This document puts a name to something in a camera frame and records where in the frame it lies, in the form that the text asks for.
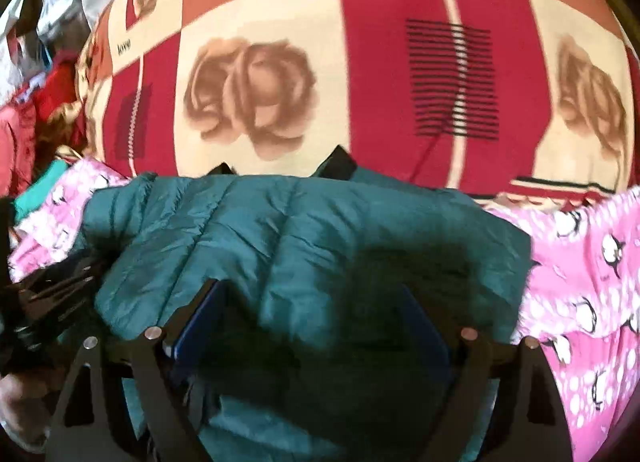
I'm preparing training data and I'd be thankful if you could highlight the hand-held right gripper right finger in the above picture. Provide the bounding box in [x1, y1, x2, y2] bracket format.
[400, 287, 573, 462]

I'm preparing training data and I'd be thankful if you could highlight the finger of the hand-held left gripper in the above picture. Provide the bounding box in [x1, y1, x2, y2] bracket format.
[17, 252, 108, 305]
[7, 287, 98, 348]

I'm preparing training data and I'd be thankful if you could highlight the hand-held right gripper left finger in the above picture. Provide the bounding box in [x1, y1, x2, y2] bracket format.
[47, 279, 232, 462]

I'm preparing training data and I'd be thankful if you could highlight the teal puffer jacket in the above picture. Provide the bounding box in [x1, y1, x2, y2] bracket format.
[80, 145, 533, 462]

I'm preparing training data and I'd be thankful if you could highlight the person's left hand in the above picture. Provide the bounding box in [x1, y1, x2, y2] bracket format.
[0, 372, 51, 453]

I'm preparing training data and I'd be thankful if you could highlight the green cloth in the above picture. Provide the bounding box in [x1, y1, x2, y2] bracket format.
[14, 161, 68, 222]

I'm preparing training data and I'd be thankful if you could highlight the red heart-shaped ruffled pillow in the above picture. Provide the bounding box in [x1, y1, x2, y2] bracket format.
[0, 100, 38, 195]

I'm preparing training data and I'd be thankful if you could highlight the brown-haired doll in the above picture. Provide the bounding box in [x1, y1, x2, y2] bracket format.
[47, 102, 90, 150]

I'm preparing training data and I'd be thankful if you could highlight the pink penguin print blanket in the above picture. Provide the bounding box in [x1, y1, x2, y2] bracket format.
[9, 158, 640, 462]

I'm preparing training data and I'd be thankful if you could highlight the red garment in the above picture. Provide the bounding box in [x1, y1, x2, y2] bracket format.
[32, 50, 78, 118]

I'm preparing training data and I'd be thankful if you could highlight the rose print checkered quilt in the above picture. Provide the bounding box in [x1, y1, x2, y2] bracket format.
[75, 0, 640, 208]

